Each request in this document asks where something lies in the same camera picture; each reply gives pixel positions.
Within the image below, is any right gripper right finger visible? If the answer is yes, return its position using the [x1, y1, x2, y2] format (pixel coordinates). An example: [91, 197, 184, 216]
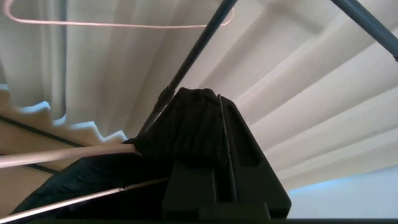
[216, 94, 292, 218]

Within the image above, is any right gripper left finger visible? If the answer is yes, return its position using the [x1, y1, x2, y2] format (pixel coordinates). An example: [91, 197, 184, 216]
[162, 161, 219, 218]

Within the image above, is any black garment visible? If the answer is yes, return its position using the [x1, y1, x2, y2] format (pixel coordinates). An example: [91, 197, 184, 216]
[12, 87, 229, 220]

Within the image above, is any pink clothes hanger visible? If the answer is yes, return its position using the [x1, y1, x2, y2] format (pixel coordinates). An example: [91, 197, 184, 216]
[2, 0, 234, 29]
[0, 142, 170, 224]

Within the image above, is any black clothes rack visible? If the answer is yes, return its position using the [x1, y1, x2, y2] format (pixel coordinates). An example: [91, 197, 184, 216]
[0, 0, 398, 175]

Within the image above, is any beige curtain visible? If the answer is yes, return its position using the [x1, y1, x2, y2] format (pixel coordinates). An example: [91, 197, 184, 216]
[0, 0, 398, 190]

